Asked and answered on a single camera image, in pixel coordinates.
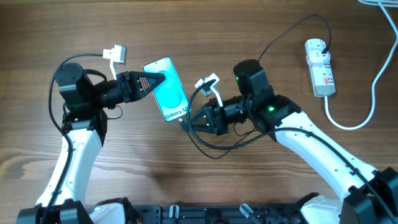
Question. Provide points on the Galaxy S25 smartphone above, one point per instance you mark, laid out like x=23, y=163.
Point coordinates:
x=170, y=95

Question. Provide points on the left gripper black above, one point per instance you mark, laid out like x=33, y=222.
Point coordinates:
x=125, y=87

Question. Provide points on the white power strip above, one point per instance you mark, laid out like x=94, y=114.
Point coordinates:
x=320, y=68

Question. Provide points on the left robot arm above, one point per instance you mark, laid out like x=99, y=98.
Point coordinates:
x=107, y=211

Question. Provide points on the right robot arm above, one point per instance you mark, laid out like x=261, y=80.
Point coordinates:
x=364, y=194

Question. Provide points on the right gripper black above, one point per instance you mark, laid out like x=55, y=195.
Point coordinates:
x=217, y=116

